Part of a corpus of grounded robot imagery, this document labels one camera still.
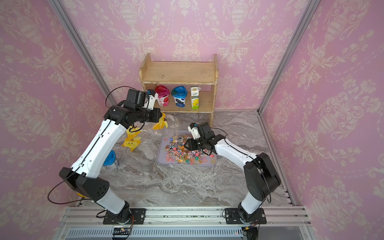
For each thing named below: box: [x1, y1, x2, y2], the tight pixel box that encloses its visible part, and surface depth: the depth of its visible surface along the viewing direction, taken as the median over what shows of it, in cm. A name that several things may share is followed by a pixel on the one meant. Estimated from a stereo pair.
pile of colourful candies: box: [163, 134, 216, 165], surface depth 96 cm
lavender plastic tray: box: [157, 129, 217, 166], surface depth 96 cm
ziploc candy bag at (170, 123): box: [152, 113, 179, 139], surface depth 85 cm
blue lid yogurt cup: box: [171, 85, 188, 108], surface depth 90 cm
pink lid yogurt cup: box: [155, 85, 171, 107], surface depth 91 cm
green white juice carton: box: [190, 86, 201, 110], surface depth 87 cm
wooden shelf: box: [139, 53, 219, 127], surface depth 87 cm
